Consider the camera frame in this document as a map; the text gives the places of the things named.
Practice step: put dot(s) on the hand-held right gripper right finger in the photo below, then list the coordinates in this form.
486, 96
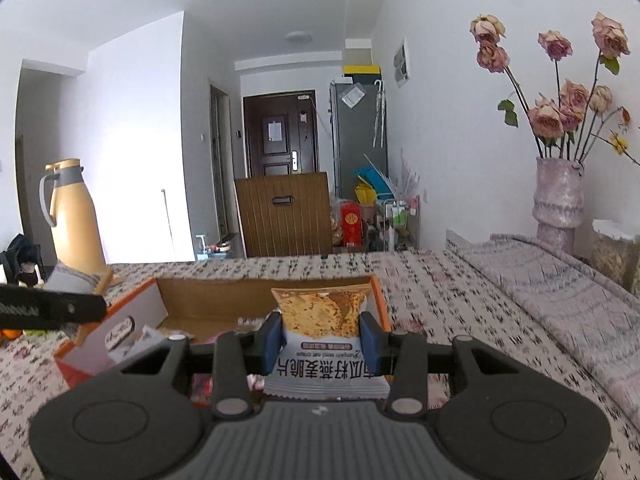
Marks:
370, 342

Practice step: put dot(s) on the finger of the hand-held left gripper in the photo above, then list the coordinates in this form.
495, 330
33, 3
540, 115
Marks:
80, 307

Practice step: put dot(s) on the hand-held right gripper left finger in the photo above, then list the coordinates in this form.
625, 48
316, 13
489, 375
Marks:
273, 342

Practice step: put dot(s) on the white packet with crisp picture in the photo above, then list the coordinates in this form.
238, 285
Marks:
320, 320

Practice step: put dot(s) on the red cardboard box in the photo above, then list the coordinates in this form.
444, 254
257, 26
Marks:
200, 300

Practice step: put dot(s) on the orange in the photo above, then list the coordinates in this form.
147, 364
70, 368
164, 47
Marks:
10, 334

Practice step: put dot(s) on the small green packet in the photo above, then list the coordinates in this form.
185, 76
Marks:
42, 332

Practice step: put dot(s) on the black bag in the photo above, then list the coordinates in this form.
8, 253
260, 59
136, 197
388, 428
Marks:
20, 255

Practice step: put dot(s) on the yellow thermos jug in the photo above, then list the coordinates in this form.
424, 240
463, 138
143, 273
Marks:
75, 220

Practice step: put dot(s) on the red gift box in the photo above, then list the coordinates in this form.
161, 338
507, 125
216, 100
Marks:
352, 225

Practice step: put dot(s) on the storage rack with bottles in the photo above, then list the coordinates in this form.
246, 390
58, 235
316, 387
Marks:
397, 225

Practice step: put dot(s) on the yellow bag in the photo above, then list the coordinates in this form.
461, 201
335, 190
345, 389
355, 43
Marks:
365, 195

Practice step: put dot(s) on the blue plastic item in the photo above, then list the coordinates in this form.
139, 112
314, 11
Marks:
372, 180

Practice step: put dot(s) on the white plastic bundle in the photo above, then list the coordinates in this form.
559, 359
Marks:
412, 172

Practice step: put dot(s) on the dark brown door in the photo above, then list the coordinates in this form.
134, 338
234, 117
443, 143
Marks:
260, 160

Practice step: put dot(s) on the grey patterned cloth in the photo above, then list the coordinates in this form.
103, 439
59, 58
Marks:
550, 300

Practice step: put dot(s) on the grey refrigerator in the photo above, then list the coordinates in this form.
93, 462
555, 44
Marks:
357, 150

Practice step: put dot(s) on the paper note on door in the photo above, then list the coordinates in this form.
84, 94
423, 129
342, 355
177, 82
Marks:
275, 130

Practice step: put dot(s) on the white umbrella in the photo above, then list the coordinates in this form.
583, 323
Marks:
380, 112

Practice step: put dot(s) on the pink textured vase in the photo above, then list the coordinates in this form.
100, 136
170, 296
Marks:
557, 205

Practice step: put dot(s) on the paper sheet on refrigerator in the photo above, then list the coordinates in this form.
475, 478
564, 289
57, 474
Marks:
353, 96

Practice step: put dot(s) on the glass jar with lid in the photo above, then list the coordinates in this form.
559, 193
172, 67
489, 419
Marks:
615, 255

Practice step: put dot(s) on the yellow and black box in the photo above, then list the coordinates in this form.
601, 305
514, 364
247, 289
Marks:
361, 74

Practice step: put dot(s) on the dried pink roses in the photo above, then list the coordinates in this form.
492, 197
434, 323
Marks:
550, 115

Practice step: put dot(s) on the round ceiling lamp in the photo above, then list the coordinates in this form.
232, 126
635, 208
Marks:
298, 36

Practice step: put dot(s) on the yellow flower branches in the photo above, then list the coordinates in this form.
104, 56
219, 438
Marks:
620, 144

